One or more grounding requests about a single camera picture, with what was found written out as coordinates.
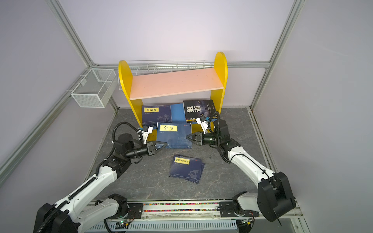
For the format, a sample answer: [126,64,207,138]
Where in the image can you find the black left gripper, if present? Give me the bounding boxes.
[126,140,167,160]

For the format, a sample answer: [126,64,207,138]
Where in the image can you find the navy book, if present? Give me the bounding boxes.
[156,122,192,149]
[142,105,172,127]

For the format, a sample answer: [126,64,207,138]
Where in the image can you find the dark wolf cover book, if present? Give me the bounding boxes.
[183,100,216,122]

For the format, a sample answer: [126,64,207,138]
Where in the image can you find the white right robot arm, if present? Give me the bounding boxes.
[186,117,296,222]

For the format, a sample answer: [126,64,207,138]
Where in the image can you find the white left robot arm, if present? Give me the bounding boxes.
[34,134,167,233]

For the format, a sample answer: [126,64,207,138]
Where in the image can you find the navy book lowest in pile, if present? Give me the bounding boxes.
[169,154,205,184]

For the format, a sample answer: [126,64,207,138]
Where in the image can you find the yellow wooden bookshelf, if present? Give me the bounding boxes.
[118,52,228,127]

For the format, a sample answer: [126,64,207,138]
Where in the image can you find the white mesh basket left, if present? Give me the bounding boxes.
[71,69,118,108]

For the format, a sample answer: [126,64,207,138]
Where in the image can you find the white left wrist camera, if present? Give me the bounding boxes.
[138,126,153,145]

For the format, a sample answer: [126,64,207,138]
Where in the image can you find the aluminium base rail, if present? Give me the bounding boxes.
[88,200,309,233]

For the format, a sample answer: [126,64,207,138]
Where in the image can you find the white wire basket rear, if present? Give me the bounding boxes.
[127,60,213,76]

